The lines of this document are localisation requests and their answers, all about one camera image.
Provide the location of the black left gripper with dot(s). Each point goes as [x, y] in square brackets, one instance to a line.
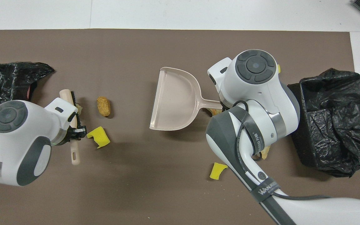
[66, 137]

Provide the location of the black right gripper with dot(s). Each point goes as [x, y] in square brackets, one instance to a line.
[223, 104]

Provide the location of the orange croissant piece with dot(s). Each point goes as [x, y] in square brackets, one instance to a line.
[215, 112]

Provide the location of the beige hand brush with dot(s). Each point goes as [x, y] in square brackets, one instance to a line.
[75, 153]

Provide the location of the pale bread chunk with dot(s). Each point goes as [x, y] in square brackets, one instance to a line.
[80, 108]
[265, 152]

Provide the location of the brown bread roll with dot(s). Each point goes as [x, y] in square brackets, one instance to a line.
[103, 106]

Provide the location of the beige plastic dustpan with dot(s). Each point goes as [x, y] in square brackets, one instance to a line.
[173, 100]

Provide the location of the small yellow sponge piece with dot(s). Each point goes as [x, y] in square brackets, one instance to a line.
[217, 171]

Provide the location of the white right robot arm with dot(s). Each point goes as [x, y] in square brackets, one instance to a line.
[255, 93]

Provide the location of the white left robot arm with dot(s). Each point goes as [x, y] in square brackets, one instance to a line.
[20, 140]

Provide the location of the black bag lined bin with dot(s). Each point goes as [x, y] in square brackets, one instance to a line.
[2, 81]
[339, 125]

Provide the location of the brown table mat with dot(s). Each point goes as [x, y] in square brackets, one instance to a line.
[136, 47]

